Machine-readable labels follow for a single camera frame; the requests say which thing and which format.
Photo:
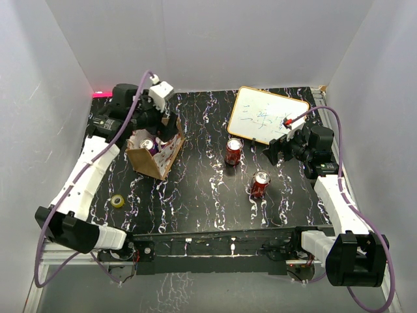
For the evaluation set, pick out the red soda can front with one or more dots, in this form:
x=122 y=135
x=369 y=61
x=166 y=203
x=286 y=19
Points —
x=261 y=180

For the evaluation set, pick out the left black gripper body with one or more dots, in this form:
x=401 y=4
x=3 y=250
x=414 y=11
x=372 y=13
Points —
x=150 y=119

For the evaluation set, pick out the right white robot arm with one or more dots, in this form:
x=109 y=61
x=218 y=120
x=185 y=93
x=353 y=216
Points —
x=356 y=256

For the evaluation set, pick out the red soda can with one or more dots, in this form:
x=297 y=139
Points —
x=261 y=180
x=233 y=151

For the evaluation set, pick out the brown canvas tote bag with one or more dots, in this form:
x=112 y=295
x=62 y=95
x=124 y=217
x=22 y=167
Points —
x=155 y=165

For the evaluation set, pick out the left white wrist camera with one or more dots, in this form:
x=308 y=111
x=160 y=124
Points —
x=160 y=92

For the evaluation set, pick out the purple soda can front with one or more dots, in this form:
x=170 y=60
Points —
x=150 y=145

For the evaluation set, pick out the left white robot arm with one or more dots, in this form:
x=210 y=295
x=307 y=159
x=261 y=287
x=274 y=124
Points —
x=64 y=221

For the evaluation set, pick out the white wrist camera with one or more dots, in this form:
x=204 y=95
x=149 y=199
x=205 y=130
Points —
x=292 y=123
x=160 y=92

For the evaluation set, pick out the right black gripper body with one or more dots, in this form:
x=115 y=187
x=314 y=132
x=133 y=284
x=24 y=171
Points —
x=296 y=147

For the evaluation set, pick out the yellow tape roll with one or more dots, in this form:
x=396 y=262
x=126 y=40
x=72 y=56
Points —
x=117 y=201

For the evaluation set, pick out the small whiteboard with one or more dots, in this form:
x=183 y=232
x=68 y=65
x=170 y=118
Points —
x=258 y=115

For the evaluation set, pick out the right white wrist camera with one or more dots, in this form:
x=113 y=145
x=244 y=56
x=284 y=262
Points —
x=292 y=123

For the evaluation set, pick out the pink marker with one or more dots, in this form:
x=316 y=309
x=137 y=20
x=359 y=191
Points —
x=100 y=94

